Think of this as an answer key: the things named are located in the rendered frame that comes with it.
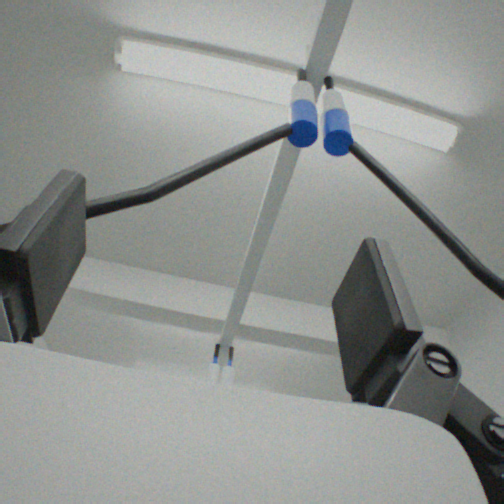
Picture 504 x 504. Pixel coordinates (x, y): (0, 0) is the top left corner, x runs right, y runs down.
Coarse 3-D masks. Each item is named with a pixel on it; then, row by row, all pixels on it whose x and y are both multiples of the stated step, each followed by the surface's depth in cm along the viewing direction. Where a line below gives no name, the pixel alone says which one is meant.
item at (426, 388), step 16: (416, 352) 9; (432, 352) 9; (448, 352) 9; (416, 368) 8; (432, 368) 8; (448, 368) 8; (400, 384) 8; (416, 384) 8; (432, 384) 8; (448, 384) 8; (400, 400) 7; (416, 400) 8; (432, 400) 8; (448, 400) 8; (432, 416) 7
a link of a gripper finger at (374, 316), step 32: (384, 256) 11; (352, 288) 12; (384, 288) 10; (352, 320) 11; (384, 320) 10; (416, 320) 9; (352, 352) 11; (384, 352) 9; (352, 384) 10; (384, 384) 9; (448, 416) 8; (480, 416) 8; (480, 448) 8
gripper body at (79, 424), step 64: (0, 384) 5; (64, 384) 5; (128, 384) 6; (192, 384) 6; (0, 448) 4; (64, 448) 4; (128, 448) 5; (192, 448) 5; (256, 448) 5; (320, 448) 5; (384, 448) 6; (448, 448) 6
